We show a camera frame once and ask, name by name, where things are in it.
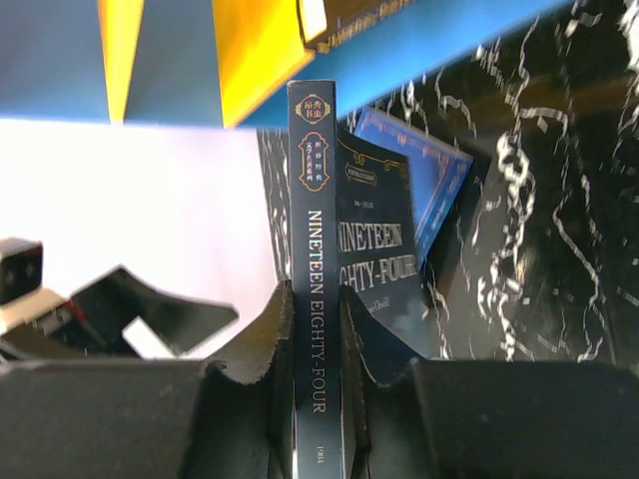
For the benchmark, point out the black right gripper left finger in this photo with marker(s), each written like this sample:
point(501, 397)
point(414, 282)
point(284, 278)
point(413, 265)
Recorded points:
point(66, 413)

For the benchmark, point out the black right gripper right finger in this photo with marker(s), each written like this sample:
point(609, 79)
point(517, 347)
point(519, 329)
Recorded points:
point(424, 418)

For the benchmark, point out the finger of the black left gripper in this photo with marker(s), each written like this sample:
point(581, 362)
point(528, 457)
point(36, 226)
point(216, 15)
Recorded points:
point(110, 303)

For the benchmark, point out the Nineteen Eighty-Four grey-blue book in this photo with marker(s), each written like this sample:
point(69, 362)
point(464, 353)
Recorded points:
point(351, 227)

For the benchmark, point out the black Treehouse book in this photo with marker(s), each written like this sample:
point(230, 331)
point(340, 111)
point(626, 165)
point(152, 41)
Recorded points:
point(326, 24)

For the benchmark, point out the blue pink yellow bookshelf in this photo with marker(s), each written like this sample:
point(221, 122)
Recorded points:
point(52, 65)

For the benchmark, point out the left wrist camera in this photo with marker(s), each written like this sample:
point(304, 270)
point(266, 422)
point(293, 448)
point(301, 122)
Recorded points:
point(23, 297)

